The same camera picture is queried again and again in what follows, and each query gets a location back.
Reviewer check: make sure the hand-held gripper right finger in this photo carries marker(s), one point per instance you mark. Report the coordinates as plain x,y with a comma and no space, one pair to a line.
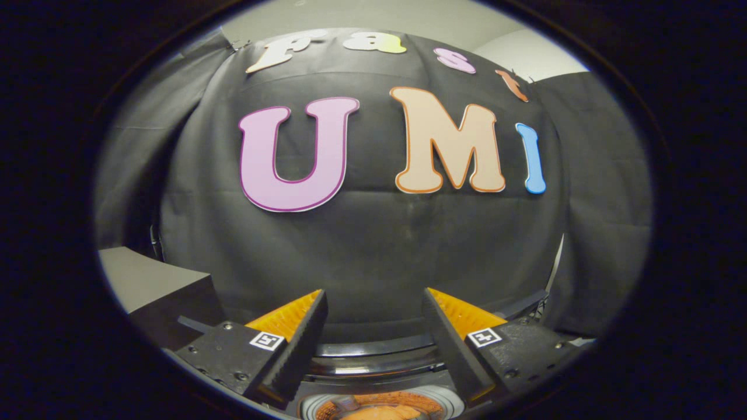
452,344

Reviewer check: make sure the grey white cabinet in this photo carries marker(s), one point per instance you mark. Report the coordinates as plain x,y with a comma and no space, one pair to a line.
152,280

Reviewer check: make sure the black light stand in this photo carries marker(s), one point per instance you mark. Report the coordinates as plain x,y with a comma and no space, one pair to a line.
554,268

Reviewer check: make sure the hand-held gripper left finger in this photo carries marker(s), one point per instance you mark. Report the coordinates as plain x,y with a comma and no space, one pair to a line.
300,344

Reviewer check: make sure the black backdrop cloth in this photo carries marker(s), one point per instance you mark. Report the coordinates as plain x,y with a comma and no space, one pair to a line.
373,251

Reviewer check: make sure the metal backdrop stand pole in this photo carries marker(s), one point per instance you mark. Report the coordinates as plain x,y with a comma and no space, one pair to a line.
156,242

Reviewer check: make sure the orange cloth garment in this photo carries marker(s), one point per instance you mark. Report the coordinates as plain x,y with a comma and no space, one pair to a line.
379,413

